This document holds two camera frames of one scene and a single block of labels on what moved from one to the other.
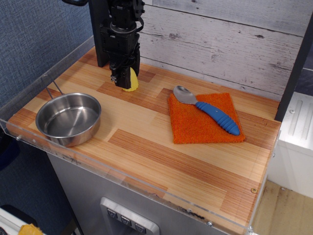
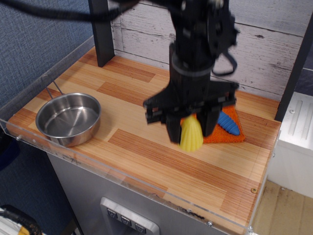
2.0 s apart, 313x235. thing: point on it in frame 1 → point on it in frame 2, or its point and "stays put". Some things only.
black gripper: (120, 40) → (190, 90)
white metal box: (291, 168) stays put
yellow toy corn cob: (134, 81) → (191, 138)
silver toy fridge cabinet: (84, 188) stays put
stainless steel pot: (69, 119) stays put
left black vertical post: (100, 10) stays put
